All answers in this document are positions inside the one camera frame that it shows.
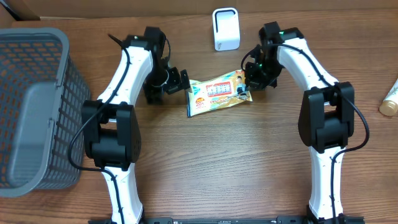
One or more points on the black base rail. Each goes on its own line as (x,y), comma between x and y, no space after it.
(278,220)

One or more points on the white green tissue pack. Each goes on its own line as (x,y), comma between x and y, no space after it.
(389,105)

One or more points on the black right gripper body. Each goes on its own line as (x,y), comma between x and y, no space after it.
(262,71)

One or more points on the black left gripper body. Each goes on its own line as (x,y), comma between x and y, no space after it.
(161,80)

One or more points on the grey plastic mesh basket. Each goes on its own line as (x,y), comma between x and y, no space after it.
(42,93)

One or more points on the white barcode scanner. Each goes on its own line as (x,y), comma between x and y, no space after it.
(226,29)

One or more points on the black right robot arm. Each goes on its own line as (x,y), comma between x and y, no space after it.
(326,119)

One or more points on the yellow snack bag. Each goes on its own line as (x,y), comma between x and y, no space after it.
(222,92)

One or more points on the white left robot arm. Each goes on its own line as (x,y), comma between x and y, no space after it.
(110,129)

